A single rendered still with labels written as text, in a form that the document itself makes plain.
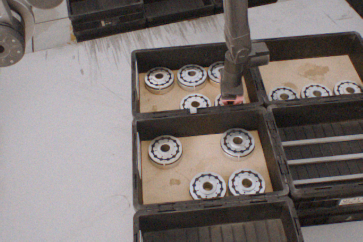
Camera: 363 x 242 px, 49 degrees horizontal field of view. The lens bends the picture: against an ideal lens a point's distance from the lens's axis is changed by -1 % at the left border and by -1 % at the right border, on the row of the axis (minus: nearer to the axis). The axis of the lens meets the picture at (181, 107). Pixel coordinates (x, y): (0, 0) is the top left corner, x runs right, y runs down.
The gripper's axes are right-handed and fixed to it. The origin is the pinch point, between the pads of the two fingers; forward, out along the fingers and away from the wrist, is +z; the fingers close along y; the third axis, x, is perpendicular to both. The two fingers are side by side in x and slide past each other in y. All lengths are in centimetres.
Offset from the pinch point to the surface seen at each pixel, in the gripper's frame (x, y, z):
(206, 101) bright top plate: 7.0, 1.1, 1.5
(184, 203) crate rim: 14.7, -38.6, -4.7
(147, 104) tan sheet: 26.5, 3.1, 5.1
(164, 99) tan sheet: 20.9, 5.2, 4.8
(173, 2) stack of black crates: 20, 125, 48
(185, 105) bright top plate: 14.1, -0.6, 1.5
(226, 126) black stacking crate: 1.4, -9.5, 0.9
